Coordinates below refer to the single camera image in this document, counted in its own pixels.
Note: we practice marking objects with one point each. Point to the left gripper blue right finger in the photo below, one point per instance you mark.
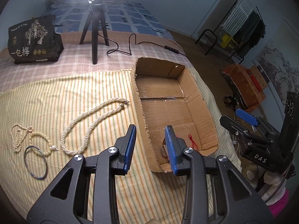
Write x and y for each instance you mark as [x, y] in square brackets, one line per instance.
[175, 147]

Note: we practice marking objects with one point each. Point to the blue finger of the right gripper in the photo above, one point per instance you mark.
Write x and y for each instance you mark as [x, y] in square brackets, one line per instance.
[250, 119]

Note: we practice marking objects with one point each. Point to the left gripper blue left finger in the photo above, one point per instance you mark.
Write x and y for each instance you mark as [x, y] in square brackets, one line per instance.
[126, 149]

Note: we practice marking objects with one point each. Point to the red strap wristwatch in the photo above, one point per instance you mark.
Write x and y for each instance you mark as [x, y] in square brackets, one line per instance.
[166, 149]

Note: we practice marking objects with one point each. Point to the right hand in white glove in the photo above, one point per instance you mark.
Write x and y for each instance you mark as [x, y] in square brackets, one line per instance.
[253, 173]

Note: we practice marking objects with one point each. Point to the orange box on floor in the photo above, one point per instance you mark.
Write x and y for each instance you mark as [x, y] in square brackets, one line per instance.
[247, 85]

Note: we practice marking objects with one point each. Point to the open cardboard box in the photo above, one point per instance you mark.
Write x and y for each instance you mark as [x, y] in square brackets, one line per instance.
[165, 93]

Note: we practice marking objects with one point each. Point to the landscape painting scroll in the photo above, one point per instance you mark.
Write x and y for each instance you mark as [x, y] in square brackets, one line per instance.
[279, 60]

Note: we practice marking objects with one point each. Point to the black metal chair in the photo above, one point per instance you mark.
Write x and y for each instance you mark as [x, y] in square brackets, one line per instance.
[208, 40]

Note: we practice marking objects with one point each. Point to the yellow striped cloth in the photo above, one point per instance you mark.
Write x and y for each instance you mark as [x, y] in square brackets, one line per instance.
[45, 123]

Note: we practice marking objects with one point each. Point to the pink plaid bed sheet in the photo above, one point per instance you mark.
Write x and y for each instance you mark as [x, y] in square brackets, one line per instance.
[77, 59]

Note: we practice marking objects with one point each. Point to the black clothes rack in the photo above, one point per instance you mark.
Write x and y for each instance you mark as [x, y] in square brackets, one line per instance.
[242, 29]

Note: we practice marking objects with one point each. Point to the black mini tripod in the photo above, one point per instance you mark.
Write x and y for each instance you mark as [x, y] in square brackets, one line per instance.
[96, 18]

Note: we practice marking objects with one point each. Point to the black printed snack bag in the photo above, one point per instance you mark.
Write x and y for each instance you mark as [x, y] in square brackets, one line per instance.
[35, 40]

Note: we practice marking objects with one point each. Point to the black camera box right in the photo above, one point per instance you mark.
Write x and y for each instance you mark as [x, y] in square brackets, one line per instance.
[288, 138]

